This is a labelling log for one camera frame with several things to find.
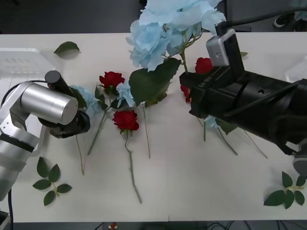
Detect shallow white box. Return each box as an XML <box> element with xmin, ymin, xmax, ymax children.
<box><xmin>284</xmin><ymin>56</ymin><xmax>307</xmax><ymax>83</ymax></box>
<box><xmin>0</xmin><ymin>47</ymin><xmax>58</xmax><ymax>156</ymax></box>

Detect dark green leaf twig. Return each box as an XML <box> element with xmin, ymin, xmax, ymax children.
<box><xmin>32</xmin><ymin>156</ymin><xmax>72</xmax><ymax>207</ymax></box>
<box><xmin>263</xmin><ymin>171</ymin><xmax>307</xmax><ymax>210</ymax></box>

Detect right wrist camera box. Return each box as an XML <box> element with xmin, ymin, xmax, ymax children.
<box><xmin>206</xmin><ymin>28</ymin><xmax>238</xmax><ymax>67</ymax></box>

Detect large pale blue flower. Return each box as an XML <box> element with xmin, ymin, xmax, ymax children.
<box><xmin>126</xmin><ymin>0</ymin><xmax>226</xmax><ymax>108</ymax></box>

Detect small pale blue flower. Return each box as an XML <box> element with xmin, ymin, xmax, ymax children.
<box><xmin>116</xmin><ymin>80</ymin><xmax>168</xmax><ymax>159</ymax></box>
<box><xmin>69</xmin><ymin>84</ymin><xmax>103</xmax><ymax>175</ymax></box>
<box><xmin>204</xmin><ymin>114</ymin><xmax>269</xmax><ymax>159</ymax></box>

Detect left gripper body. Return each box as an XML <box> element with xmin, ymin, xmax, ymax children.
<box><xmin>38</xmin><ymin>110</ymin><xmax>91</xmax><ymax>139</ymax></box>

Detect single dark green leaf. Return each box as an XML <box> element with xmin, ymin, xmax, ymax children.
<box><xmin>53</xmin><ymin>41</ymin><xmax>81</xmax><ymax>55</ymax></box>

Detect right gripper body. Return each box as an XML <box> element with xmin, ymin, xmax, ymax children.
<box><xmin>179</xmin><ymin>65</ymin><xmax>249</xmax><ymax>123</ymax></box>

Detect person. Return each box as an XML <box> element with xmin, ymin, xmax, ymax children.
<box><xmin>273</xmin><ymin>9</ymin><xmax>307</xmax><ymax>32</ymax></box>

